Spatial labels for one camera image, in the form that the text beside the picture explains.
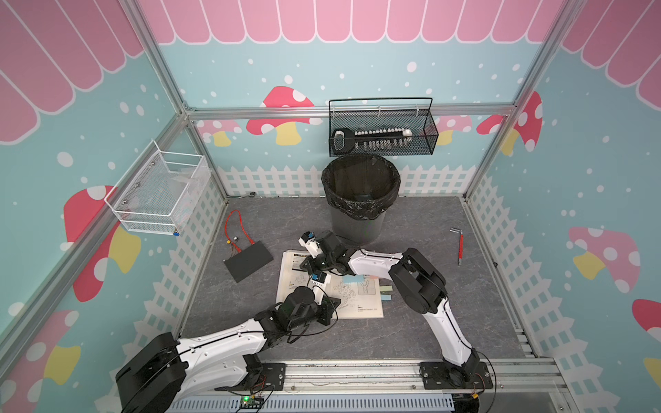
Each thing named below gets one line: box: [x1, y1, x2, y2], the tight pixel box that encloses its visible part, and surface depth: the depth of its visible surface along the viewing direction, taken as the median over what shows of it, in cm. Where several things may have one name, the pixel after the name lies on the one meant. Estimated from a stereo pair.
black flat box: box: [223, 240, 274, 284], surface depth 101 cm
